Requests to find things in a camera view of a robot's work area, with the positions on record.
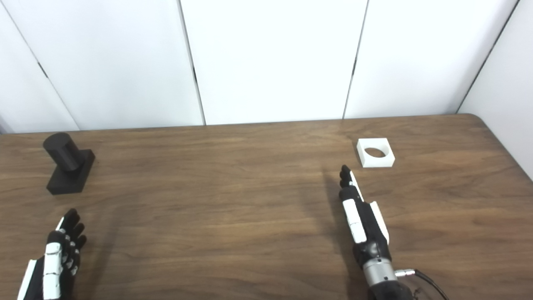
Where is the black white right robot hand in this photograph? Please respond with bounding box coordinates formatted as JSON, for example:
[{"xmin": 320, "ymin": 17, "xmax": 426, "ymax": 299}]
[{"xmin": 338, "ymin": 165, "xmax": 392, "ymax": 268}]

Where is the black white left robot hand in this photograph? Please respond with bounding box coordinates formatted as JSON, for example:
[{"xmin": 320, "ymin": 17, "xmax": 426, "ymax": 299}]
[{"xmin": 17, "ymin": 208, "xmax": 88, "ymax": 300}]

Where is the white square piece with hole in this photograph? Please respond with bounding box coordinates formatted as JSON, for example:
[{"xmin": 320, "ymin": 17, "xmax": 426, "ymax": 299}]
[{"xmin": 356, "ymin": 138, "xmax": 395, "ymax": 168}]

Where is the black peg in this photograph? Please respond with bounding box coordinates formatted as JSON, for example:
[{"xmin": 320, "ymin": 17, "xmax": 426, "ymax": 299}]
[{"xmin": 43, "ymin": 132, "xmax": 96, "ymax": 195}]

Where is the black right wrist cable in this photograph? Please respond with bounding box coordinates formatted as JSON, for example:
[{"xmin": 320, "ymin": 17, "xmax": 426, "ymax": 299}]
[{"xmin": 395, "ymin": 269, "xmax": 450, "ymax": 300}]

